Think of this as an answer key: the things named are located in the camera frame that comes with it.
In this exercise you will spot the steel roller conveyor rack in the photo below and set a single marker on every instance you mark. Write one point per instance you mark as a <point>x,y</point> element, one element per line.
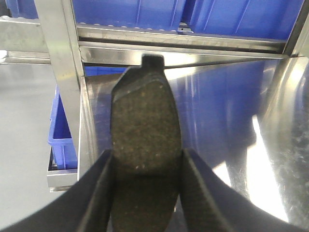
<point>225,84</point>

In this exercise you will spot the blue lower crate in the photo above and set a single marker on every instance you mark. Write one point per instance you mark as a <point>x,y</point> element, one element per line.
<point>59,137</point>

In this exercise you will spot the right blue plastic crate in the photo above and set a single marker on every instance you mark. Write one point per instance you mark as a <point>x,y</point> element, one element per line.
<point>268,19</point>

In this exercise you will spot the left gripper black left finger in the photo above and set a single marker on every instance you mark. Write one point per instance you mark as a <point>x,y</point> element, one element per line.
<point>84,207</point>

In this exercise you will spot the blue plastic crate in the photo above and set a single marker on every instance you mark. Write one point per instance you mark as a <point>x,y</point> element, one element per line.
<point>144,14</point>
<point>268,19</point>

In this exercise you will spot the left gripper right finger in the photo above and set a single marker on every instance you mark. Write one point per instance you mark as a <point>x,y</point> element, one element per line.
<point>210,205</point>

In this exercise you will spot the left blue plastic crate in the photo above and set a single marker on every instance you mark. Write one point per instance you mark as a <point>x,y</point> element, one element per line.
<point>144,14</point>

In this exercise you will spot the brake pad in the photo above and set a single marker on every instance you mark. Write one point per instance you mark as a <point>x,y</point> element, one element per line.
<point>147,149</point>

